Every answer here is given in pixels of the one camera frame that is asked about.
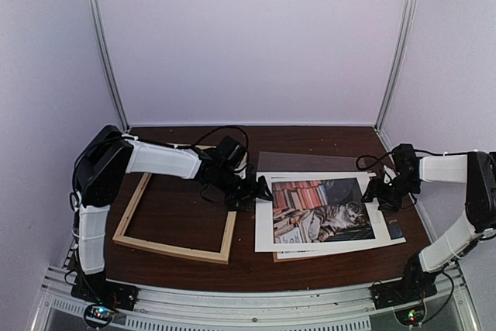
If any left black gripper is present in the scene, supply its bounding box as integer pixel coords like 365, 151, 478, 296
214, 166, 274, 211

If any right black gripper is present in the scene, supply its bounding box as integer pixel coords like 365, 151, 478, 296
361, 175, 420, 212

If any clear acrylic sheet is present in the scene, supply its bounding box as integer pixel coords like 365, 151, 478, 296
257, 151, 358, 172

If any light wooden picture frame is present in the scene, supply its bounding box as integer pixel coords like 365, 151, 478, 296
112, 141, 236, 265

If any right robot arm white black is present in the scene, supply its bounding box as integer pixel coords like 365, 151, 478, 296
362, 143, 495, 302

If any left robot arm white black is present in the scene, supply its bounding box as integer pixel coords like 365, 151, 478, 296
70, 125, 273, 303

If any cat photo print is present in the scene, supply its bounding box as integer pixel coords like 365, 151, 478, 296
272, 177, 392, 245

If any brown backing board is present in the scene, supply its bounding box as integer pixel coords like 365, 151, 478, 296
273, 250, 319, 263

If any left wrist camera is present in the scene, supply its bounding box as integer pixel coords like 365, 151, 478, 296
233, 155, 257, 181

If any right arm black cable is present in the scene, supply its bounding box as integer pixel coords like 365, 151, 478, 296
356, 148, 472, 305

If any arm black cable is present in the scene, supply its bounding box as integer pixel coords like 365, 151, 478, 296
356, 148, 472, 305
193, 125, 251, 204

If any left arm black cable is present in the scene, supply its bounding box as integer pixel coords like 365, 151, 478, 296
193, 125, 251, 204

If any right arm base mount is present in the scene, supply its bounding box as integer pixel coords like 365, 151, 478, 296
370, 280, 437, 309

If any aluminium front rail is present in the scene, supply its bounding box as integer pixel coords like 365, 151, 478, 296
27, 265, 481, 330

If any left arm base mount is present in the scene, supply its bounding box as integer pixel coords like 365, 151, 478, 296
71, 282, 139, 311

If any right aluminium corner post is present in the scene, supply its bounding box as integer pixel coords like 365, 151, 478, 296
374, 0, 418, 132

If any aluminium corner post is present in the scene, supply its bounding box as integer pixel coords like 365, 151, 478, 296
374, 0, 418, 132
88, 0, 130, 132

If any left aluminium corner post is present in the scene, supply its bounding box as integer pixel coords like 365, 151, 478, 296
88, 0, 130, 132

